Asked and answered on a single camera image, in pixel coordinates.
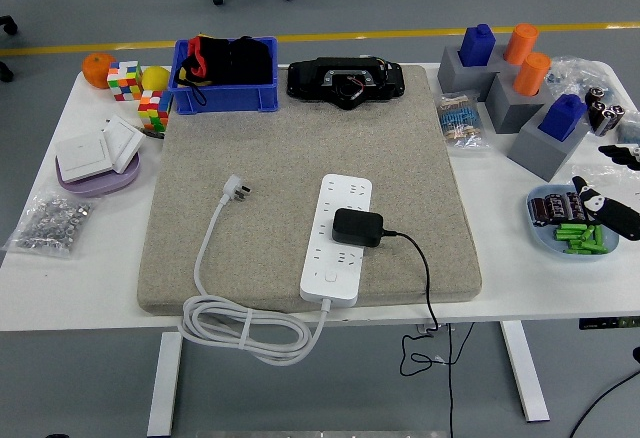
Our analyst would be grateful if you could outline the black plug with cord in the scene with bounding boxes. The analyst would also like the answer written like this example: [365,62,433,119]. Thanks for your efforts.
[331,207,474,377]

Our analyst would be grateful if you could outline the orange cylinder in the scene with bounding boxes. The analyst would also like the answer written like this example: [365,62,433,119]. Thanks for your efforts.
[503,22,540,66]
[513,52,553,98]

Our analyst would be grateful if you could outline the thin black curved cable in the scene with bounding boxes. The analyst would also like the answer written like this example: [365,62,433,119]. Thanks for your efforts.
[568,371,640,438]

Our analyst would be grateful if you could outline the multicolour puzzle cube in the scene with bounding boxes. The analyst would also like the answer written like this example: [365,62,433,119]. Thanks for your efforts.
[106,60,144,103]
[137,89,174,133]

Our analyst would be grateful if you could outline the pile of green cells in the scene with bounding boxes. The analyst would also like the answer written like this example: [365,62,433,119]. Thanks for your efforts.
[554,222,609,255]

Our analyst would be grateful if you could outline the purple tray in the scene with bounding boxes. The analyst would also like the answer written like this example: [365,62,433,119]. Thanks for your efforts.
[54,150,142,197]

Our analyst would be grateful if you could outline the straight black hanging cable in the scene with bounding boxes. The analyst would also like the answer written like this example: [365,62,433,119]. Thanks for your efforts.
[446,322,456,438]

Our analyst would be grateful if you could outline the white wall switch panel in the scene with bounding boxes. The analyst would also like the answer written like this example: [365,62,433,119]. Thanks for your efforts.
[102,114,147,175]
[54,131,115,184]

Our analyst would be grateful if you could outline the clear bag of resistors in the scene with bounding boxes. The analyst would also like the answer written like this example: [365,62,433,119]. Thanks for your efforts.
[435,90,492,150]

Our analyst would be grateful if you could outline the grey socket block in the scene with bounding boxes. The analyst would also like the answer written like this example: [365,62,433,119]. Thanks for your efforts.
[506,110,592,183]
[484,68,551,135]
[437,45,516,103]

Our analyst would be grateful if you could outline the black device housing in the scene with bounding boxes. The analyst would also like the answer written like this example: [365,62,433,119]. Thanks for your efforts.
[286,56,406,111]

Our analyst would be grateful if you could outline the light blue dish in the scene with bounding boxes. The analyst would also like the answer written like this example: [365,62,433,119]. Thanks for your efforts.
[526,184,621,263]

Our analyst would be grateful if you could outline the clear bag of small parts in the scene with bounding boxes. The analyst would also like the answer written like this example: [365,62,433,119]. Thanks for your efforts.
[547,55,619,104]

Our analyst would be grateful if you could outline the black table control panel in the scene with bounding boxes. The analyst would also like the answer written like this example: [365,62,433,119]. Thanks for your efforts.
[579,316,640,330]

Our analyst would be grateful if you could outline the orange fruit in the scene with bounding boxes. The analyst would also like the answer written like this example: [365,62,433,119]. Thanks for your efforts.
[81,52,117,90]

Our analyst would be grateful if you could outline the robot right hand white shell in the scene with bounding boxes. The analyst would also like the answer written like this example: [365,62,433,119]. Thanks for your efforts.
[571,142,640,242]

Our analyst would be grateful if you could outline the black chair base wheels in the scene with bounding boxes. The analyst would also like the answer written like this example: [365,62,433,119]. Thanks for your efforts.
[0,15,19,83]

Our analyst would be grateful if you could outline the black cylindrical capacitor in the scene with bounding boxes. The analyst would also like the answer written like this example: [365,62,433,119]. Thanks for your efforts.
[564,193,584,222]
[545,193,567,222]
[530,197,549,227]

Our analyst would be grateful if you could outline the white power strip with cord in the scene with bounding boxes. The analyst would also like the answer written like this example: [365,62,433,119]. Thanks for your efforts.
[178,173,374,365]

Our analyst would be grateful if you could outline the white table leg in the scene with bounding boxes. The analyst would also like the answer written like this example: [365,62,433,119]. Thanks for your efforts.
[499,320,551,423]
[147,331,184,438]

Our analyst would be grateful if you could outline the black cloth with red strap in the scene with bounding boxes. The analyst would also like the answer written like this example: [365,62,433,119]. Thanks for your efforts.
[173,34,275,107]

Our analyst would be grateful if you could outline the clear bag of metal nuts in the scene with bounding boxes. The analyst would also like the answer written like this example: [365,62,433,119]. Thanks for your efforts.
[2,185,101,260]

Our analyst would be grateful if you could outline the blue plastic bin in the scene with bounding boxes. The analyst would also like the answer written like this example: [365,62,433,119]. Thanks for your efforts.
[168,36,280,115]

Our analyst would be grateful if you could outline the yellow lemon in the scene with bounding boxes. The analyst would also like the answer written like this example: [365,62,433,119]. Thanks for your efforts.
[141,65,172,93]

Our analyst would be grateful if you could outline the blue square peg block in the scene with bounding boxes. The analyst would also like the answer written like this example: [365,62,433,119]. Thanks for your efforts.
[458,23,497,68]
[538,93,588,143]

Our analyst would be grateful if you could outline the grey-brown mat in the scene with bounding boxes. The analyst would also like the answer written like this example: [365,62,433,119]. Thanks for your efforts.
[137,64,484,315]

